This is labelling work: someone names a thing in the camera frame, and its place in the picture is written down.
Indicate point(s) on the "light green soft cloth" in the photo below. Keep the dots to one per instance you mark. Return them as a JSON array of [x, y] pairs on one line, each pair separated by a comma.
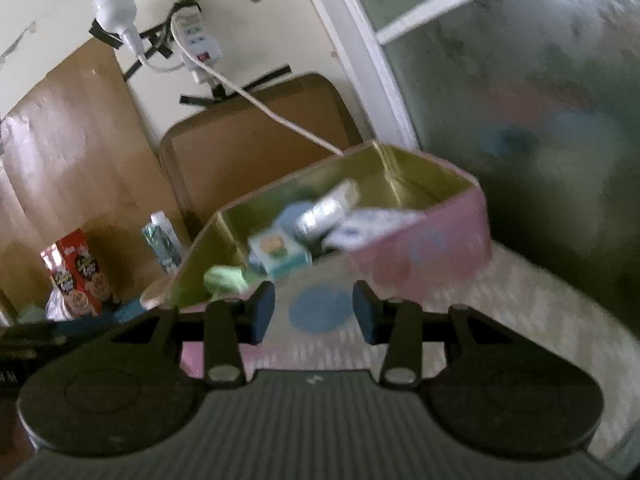
[[228, 280]]

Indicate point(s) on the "clear plastic bag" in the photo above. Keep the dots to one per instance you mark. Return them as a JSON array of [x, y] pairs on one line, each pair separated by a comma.
[[56, 309]]

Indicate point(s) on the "red snack tin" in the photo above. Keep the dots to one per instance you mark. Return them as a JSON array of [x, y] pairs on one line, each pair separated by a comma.
[[77, 275]]

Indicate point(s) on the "white plug adapter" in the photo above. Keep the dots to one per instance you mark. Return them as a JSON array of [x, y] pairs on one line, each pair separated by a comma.
[[117, 18]]

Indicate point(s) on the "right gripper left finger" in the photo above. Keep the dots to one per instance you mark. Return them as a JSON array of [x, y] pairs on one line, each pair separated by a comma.
[[230, 322]]

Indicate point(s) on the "pink tin storage box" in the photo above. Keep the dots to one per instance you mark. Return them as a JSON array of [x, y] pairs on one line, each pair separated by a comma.
[[420, 224]]

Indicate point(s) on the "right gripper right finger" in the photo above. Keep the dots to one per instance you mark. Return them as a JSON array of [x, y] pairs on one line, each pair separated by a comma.
[[397, 323]]

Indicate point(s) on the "white power strip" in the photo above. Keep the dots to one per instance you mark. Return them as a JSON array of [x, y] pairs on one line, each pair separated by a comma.
[[196, 45]]

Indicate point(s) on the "green drink carton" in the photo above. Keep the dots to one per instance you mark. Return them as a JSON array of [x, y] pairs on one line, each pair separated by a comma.
[[164, 241]]

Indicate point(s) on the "frosted glass door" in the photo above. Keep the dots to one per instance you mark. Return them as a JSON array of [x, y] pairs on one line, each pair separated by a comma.
[[539, 99]]

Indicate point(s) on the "round snack can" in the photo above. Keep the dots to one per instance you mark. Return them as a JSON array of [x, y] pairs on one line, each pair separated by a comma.
[[154, 295]]

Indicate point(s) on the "silver wrapped packet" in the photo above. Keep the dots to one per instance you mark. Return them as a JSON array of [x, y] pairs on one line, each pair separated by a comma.
[[326, 214]]

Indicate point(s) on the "teal small box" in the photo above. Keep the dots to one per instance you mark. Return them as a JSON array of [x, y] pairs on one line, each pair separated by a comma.
[[278, 252]]

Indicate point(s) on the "white tissue pack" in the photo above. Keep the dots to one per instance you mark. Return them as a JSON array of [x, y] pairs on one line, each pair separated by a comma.
[[365, 226]]

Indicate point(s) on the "beige patterned mat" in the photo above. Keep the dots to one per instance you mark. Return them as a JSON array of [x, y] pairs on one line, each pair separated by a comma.
[[540, 319]]

